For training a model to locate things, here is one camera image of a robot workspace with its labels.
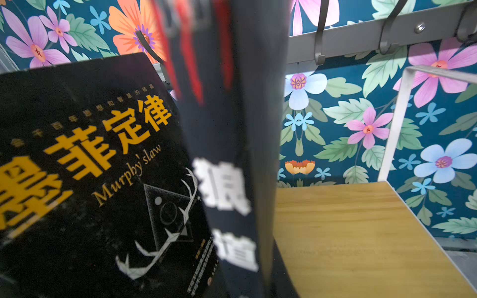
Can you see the black book red spine text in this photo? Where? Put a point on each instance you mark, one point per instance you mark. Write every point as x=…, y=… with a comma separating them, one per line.
x=226, y=62

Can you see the black Murphy's law book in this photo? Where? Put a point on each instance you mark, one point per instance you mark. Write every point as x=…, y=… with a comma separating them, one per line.
x=98, y=196

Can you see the white metal wooden book shelf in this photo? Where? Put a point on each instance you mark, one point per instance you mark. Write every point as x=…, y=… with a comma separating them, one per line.
x=361, y=240

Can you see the grey hook rail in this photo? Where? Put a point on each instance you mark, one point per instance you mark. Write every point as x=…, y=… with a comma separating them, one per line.
x=386, y=35

